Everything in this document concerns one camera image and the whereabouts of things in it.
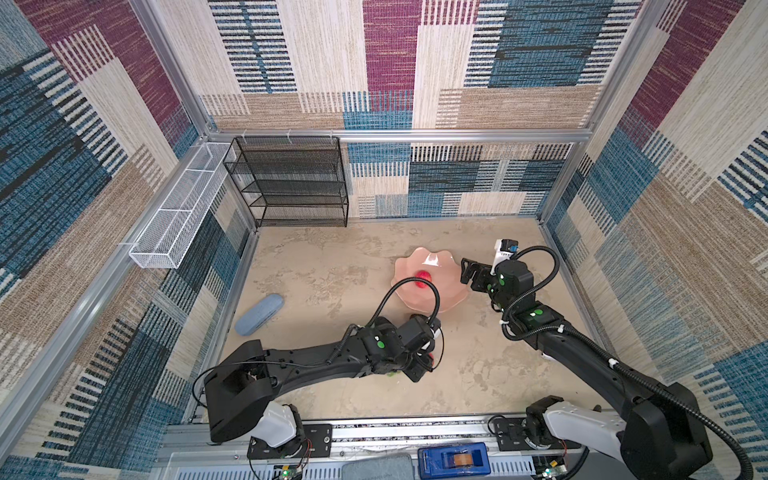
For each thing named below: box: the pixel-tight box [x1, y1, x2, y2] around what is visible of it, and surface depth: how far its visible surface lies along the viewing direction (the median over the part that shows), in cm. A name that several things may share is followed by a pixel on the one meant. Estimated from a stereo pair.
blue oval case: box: [234, 294, 284, 337], surface depth 95 cm
